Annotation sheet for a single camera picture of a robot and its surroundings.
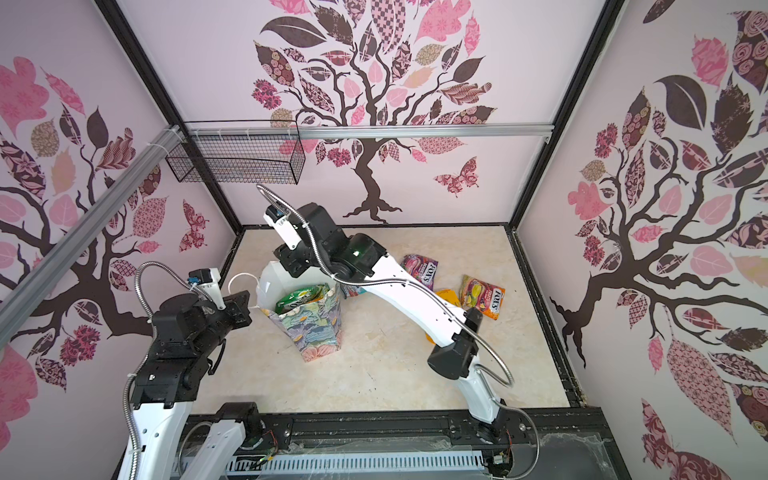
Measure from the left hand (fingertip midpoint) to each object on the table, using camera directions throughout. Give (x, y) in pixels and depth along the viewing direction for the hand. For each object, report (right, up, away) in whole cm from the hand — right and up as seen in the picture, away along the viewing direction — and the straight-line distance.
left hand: (250, 298), depth 70 cm
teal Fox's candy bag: (+20, -2, +28) cm, 34 cm away
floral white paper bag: (+14, -2, 0) cm, 14 cm away
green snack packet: (+9, -1, +10) cm, 14 cm away
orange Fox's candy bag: (+65, -4, +25) cm, 70 cm away
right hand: (+9, +13, -4) cm, 17 cm away
